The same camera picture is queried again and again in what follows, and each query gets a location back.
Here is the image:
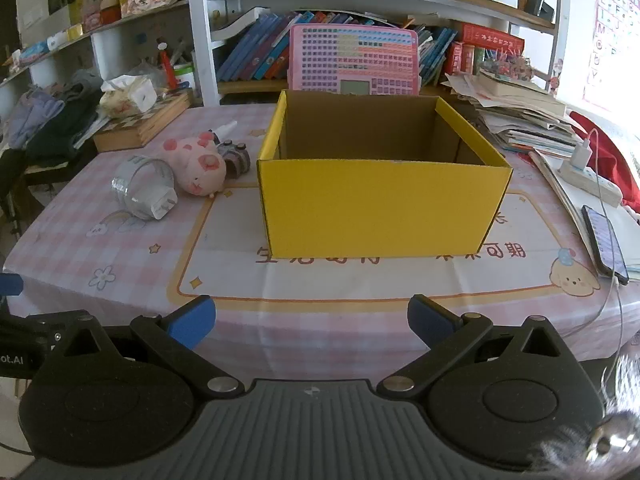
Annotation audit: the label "alphabet wall poster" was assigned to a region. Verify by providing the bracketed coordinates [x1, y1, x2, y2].
[582, 0, 640, 116]

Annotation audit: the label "white notebook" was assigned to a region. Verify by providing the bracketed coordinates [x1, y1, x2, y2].
[529, 150, 640, 282]

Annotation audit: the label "pink learning tablet toy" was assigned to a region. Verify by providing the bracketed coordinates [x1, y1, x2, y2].
[289, 23, 421, 97]

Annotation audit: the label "wooden side shelf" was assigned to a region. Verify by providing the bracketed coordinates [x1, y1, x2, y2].
[0, 0, 193, 86]

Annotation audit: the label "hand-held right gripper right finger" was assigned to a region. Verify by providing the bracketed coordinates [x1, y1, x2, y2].
[376, 295, 576, 401]

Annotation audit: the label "colourful figurine display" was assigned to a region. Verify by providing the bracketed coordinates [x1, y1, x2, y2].
[480, 50, 532, 82]

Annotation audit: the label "green and white jar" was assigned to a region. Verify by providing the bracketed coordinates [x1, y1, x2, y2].
[173, 62, 196, 92]

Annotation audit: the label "pile of clothes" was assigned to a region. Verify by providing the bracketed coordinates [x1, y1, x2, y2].
[0, 70, 106, 161]

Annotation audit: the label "red books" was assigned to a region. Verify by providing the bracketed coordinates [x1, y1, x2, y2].
[451, 22, 526, 86]

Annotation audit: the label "white charging cable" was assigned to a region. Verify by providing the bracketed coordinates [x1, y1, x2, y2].
[575, 129, 627, 351]

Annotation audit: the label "black smartphone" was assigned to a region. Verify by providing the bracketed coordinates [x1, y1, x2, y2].
[581, 204, 630, 285]

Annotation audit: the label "white tissue pack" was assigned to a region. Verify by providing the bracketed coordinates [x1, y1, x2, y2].
[99, 75, 160, 117]

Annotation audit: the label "red cloth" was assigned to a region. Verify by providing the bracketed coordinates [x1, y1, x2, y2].
[570, 111, 640, 213]

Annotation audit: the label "pink pig plush toy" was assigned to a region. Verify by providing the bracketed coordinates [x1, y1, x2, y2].
[162, 131, 228, 197]

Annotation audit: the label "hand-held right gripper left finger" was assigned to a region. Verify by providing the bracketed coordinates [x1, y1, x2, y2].
[50, 295, 246, 401]

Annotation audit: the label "wooden chess box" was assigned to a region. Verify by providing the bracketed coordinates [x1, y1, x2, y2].
[93, 91, 192, 153]

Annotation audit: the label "row of blue books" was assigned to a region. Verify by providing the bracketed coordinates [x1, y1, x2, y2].
[216, 10, 458, 88]

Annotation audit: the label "yellow cardboard box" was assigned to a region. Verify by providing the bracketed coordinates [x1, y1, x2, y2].
[256, 89, 514, 259]

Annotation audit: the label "white power strip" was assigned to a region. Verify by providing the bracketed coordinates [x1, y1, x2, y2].
[557, 164, 623, 205]

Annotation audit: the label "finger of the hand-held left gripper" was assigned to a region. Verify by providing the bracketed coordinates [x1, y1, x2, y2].
[25, 310, 97, 346]
[0, 273, 25, 298]

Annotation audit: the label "clear tape roll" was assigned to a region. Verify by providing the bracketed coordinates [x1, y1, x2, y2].
[111, 156, 177, 219]

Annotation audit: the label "small black box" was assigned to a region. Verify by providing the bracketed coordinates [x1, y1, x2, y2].
[525, 0, 557, 23]

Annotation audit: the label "white shelf unit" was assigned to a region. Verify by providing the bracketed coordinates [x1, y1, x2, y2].
[185, 0, 573, 108]

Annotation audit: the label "patterned small tape roll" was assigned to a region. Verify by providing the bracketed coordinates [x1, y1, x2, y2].
[216, 141, 252, 179]

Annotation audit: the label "white plug-in charger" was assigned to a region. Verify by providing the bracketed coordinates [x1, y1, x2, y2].
[571, 141, 592, 171]

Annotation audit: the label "stack of books and papers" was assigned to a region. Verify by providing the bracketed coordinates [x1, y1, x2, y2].
[442, 67, 583, 157]

